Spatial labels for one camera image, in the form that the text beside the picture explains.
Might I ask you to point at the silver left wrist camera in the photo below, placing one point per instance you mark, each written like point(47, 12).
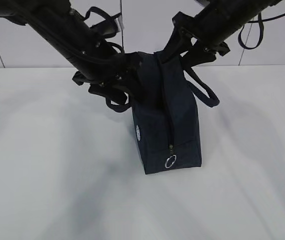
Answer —
point(106, 29)

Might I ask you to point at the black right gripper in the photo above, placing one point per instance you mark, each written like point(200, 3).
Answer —
point(208, 40)

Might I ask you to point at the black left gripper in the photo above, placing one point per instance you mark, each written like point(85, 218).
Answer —
point(121, 72)

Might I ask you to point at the navy blue lunch bag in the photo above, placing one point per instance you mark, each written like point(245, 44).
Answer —
point(166, 122)

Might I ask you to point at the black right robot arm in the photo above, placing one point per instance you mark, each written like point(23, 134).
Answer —
point(231, 15)

